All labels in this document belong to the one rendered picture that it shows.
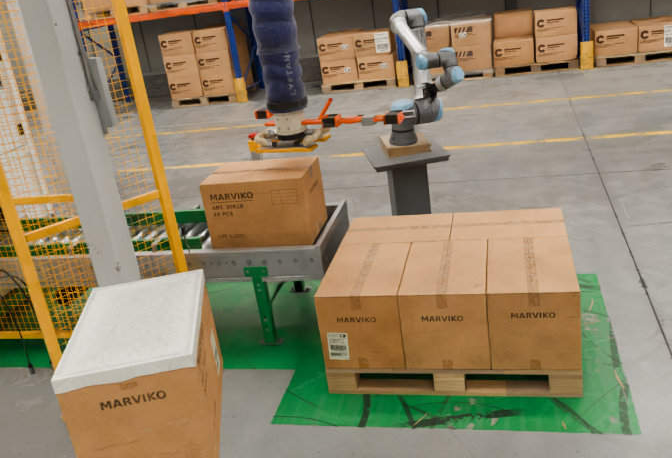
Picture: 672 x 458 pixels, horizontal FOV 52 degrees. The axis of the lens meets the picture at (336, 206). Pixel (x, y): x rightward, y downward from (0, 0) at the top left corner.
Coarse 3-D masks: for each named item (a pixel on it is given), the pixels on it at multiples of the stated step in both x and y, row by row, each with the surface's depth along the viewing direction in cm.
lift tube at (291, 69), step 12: (264, 60) 362; (276, 60) 359; (288, 60) 360; (264, 72) 365; (276, 72) 361; (288, 72) 362; (300, 72) 368; (276, 84) 364; (288, 84) 364; (300, 84) 370; (276, 96) 366; (288, 96) 365; (300, 96) 369; (300, 108) 370
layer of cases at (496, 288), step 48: (384, 240) 376; (432, 240) 367; (480, 240) 359; (528, 240) 351; (336, 288) 330; (384, 288) 323; (432, 288) 316; (480, 288) 310; (528, 288) 304; (576, 288) 298; (336, 336) 330; (384, 336) 324; (432, 336) 319; (480, 336) 313; (528, 336) 308; (576, 336) 303
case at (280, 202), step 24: (240, 168) 403; (264, 168) 396; (288, 168) 389; (312, 168) 391; (216, 192) 382; (240, 192) 379; (264, 192) 377; (288, 192) 374; (312, 192) 388; (216, 216) 388; (240, 216) 385; (264, 216) 382; (288, 216) 379; (312, 216) 385; (216, 240) 394; (240, 240) 390; (264, 240) 387; (288, 240) 384; (312, 240) 382
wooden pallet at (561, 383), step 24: (336, 384) 340; (360, 384) 343; (384, 384) 340; (408, 384) 337; (432, 384) 335; (456, 384) 325; (480, 384) 329; (504, 384) 327; (528, 384) 324; (552, 384) 314; (576, 384) 311
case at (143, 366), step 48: (96, 288) 250; (144, 288) 244; (192, 288) 239; (96, 336) 215; (144, 336) 211; (192, 336) 207; (96, 384) 196; (144, 384) 199; (192, 384) 201; (96, 432) 202; (144, 432) 204; (192, 432) 206
